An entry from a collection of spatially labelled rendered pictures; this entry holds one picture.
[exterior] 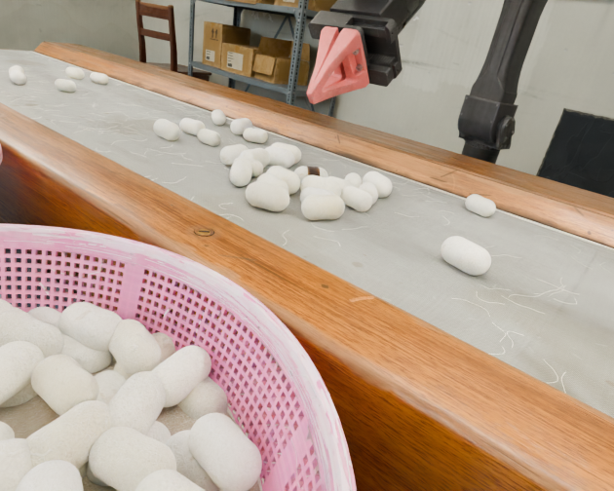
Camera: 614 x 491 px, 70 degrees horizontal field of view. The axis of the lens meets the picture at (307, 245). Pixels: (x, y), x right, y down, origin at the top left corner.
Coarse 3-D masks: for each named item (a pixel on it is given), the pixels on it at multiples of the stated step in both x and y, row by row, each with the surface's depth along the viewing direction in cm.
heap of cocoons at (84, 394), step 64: (0, 320) 19; (64, 320) 20; (128, 320) 21; (0, 384) 16; (64, 384) 17; (128, 384) 17; (192, 384) 19; (0, 448) 14; (64, 448) 15; (128, 448) 15; (192, 448) 16; (256, 448) 16
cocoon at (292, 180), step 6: (270, 168) 41; (276, 168) 41; (282, 168) 41; (276, 174) 40; (282, 174) 40; (288, 174) 40; (294, 174) 40; (288, 180) 40; (294, 180) 40; (288, 186) 40; (294, 186) 40; (288, 192) 40; (294, 192) 40
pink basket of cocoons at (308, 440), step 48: (0, 240) 21; (48, 240) 22; (96, 240) 22; (96, 288) 22; (192, 288) 21; (240, 288) 20; (192, 336) 21; (240, 336) 19; (288, 336) 17; (240, 384) 19; (288, 384) 17; (288, 432) 16; (336, 432) 13; (288, 480) 15; (336, 480) 12
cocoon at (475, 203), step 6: (468, 198) 44; (474, 198) 44; (480, 198) 44; (468, 204) 44; (474, 204) 44; (480, 204) 43; (486, 204) 43; (492, 204) 43; (474, 210) 44; (480, 210) 43; (486, 210) 43; (492, 210) 43; (486, 216) 44
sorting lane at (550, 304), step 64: (0, 64) 80; (64, 64) 92; (64, 128) 49; (128, 128) 54; (256, 128) 64; (192, 192) 38; (320, 256) 30; (384, 256) 32; (512, 256) 36; (576, 256) 38; (448, 320) 26; (512, 320) 27; (576, 320) 28; (576, 384) 22
